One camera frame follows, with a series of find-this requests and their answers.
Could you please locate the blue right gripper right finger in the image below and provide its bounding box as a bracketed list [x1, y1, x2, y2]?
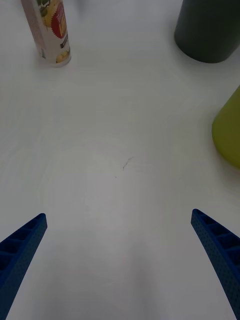
[190, 208, 240, 320]

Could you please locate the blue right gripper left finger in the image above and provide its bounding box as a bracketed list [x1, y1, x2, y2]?
[0, 212, 48, 320]

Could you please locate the grey plastic waste bin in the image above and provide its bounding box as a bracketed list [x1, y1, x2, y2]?
[173, 0, 240, 64]

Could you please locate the plastic bottle with printed label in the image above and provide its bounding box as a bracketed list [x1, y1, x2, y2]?
[20, 0, 72, 69]

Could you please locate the yellow-green plastic waste bin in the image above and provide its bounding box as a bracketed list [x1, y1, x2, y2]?
[211, 84, 240, 171]

